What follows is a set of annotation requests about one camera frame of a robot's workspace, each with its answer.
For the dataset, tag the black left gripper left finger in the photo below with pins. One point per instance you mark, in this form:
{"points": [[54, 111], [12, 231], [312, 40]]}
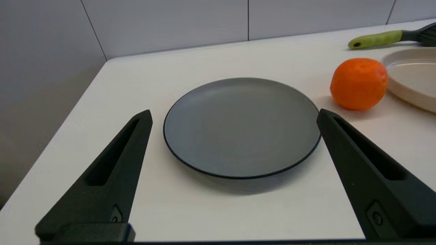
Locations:
{"points": [[109, 177]]}

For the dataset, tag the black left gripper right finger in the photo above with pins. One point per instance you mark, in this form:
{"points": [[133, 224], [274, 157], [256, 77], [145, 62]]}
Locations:
{"points": [[391, 204]]}

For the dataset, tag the orange fruit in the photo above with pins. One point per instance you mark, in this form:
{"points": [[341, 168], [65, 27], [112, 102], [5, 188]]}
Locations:
{"points": [[357, 85]]}

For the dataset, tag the beige round plate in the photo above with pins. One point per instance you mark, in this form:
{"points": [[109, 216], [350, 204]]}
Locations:
{"points": [[415, 75]]}

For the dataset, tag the dark grey round plate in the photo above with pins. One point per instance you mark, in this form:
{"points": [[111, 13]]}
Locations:
{"points": [[238, 129]]}

